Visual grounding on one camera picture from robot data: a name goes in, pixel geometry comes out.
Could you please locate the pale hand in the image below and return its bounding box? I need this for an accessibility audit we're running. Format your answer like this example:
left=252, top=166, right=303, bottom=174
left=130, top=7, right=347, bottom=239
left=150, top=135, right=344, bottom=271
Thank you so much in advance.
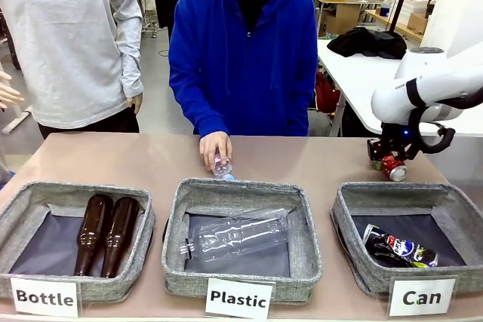
left=0, top=71, right=25, bottom=110

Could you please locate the white Can sign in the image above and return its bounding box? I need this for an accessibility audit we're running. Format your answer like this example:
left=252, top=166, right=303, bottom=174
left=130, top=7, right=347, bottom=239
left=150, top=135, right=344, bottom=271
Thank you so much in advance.
left=388, top=278, right=457, bottom=317

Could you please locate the blue-hoodie person right hand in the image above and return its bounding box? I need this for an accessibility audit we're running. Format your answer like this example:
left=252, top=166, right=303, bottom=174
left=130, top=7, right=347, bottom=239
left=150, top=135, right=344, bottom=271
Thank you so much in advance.
left=198, top=131, right=233, bottom=171

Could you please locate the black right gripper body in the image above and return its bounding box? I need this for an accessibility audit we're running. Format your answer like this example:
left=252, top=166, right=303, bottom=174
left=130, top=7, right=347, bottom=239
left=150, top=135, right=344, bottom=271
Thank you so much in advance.
left=378, top=124, right=412, bottom=159

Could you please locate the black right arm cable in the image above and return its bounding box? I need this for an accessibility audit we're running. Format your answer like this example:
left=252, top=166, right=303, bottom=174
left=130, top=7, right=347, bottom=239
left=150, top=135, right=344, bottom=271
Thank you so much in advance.
left=406, top=94, right=483, bottom=160

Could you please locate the grey basket with Plastic sign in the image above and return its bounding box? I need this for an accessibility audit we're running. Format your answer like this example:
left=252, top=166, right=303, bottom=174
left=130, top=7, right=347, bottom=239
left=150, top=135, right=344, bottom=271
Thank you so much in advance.
left=161, top=177, right=324, bottom=304

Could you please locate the white Plastic sign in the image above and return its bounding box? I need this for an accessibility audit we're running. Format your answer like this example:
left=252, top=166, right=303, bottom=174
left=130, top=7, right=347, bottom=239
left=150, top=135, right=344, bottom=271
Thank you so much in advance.
left=205, top=278, right=275, bottom=320

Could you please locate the brown glass bottle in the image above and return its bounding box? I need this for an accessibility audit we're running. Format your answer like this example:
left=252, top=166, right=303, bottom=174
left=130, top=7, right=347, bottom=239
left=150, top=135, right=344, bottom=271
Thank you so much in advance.
left=73, top=194, right=115, bottom=277
left=100, top=196, right=141, bottom=279

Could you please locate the person in grey shirt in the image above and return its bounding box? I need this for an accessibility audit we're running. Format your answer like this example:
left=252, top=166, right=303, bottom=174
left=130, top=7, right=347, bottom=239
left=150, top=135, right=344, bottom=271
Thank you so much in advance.
left=0, top=0, right=145, bottom=140

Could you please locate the crushed red can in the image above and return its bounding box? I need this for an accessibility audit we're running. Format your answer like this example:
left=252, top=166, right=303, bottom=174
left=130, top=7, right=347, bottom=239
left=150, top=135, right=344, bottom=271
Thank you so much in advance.
left=380, top=154, right=408, bottom=182

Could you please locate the grey-sleeved left forearm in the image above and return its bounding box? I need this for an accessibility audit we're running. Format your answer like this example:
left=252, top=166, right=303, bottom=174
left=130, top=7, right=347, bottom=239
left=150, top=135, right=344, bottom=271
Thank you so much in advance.
left=120, top=31, right=145, bottom=99

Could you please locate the white table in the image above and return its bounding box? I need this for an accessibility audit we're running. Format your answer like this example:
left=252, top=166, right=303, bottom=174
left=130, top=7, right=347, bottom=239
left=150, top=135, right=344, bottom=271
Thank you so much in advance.
left=316, top=38, right=427, bottom=138

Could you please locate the blue-sleeved right forearm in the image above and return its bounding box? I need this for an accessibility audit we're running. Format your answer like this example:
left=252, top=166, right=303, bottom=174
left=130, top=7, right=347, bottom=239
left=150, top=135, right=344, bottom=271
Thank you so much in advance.
left=168, top=72, right=231, bottom=139

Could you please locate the grey-shirt person left hand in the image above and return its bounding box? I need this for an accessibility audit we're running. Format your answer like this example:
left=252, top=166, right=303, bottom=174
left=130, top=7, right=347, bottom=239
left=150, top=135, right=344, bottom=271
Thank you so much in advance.
left=127, top=92, right=145, bottom=115

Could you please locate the grey basket with Bottle sign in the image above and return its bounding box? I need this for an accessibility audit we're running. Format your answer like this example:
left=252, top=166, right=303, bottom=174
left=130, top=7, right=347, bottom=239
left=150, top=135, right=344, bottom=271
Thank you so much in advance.
left=0, top=181, right=156, bottom=302

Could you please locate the person in blue hoodie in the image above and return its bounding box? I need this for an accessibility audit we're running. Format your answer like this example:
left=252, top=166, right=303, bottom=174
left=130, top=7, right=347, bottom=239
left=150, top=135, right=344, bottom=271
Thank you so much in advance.
left=168, top=0, right=319, bottom=140

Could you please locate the red bag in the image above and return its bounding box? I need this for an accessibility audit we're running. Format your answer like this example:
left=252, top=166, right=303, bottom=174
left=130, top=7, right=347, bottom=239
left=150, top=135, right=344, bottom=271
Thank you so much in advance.
left=315, top=71, right=342, bottom=113

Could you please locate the white Bottle sign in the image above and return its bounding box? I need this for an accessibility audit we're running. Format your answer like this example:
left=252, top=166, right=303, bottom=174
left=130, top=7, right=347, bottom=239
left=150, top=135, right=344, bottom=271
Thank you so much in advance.
left=10, top=276, right=82, bottom=318

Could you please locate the large clear plastic bottle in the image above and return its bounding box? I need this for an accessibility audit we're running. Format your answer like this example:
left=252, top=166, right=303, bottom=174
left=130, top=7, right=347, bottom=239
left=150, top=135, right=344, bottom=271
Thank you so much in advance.
left=180, top=207, right=300, bottom=267

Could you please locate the large cardboard box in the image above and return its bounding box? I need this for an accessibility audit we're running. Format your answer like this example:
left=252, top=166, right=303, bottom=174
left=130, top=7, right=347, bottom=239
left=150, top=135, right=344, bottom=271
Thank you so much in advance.
left=323, top=3, right=361, bottom=36

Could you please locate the crushed black can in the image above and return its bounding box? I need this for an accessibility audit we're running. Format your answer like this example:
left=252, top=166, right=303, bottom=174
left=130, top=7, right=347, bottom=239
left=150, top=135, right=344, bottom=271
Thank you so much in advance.
left=362, top=223, right=440, bottom=268

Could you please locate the grey basket with Can sign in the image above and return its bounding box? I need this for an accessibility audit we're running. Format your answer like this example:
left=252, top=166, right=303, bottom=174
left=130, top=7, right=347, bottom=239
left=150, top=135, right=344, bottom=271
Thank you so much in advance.
left=331, top=181, right=483, bottom=299

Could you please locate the small clear purple-label bottle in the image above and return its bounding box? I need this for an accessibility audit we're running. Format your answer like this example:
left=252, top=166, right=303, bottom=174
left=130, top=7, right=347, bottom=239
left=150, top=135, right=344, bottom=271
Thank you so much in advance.
left=212, top=152, right=237, bottom=181

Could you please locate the black cloth pile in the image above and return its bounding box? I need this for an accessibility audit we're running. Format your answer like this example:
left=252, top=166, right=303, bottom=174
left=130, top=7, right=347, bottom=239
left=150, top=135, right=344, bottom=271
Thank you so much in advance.
left=326, top=26, right=409, bottom=61

